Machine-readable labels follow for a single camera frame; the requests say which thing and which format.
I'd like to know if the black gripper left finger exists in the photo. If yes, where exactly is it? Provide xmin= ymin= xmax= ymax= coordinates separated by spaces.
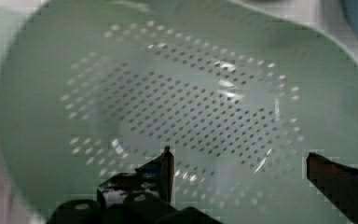
xmin=46 ymin=147 xmax=222 ymax=224

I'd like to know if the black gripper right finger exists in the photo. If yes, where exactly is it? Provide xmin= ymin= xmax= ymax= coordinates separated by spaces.
xmin=306 ymin=152 xmax=358 ymax=224

